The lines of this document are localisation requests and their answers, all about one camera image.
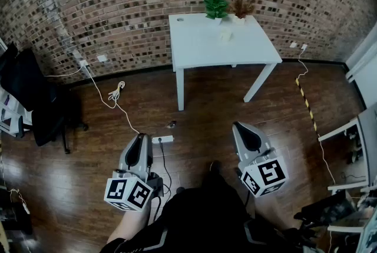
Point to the white table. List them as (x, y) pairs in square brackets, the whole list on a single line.
[(206, 49)]

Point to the yellow black striped floor tape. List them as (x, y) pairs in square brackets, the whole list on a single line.
[(307, 104)]

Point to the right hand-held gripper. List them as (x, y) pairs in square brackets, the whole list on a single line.
[(259, 163)]

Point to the person's left forearm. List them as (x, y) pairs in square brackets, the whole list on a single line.
[(129, 225)]

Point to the person's black clothing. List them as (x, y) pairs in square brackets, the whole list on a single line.
[(203, 216)]

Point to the white power strip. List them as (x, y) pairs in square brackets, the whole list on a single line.
[(166, 139)]

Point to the brown dried potted plant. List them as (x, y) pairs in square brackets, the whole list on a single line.
[(240, 7)]

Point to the white cup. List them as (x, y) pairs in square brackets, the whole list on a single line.
[(226, 34)]

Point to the white wall socket with plug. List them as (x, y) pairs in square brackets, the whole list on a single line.
[(83, 63), (304, 47)]

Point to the black office chair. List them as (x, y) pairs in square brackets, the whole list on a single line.
[(29, 81)]

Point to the white door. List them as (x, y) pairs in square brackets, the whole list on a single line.
[(365, 69)]

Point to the green potted plant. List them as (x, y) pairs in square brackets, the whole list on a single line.
[(215, 4)]

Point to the white shelf unit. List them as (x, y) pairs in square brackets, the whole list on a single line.
[(9, 116)]

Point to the person's right forearm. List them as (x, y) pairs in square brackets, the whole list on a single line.
[(271, 210)]

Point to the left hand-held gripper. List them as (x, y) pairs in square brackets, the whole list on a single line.
[(138, 157)]

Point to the small grey floor scrap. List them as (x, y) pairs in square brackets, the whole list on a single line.
[(171, 124)]

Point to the white desk frame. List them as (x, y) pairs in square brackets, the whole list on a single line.
[(368, 140)]

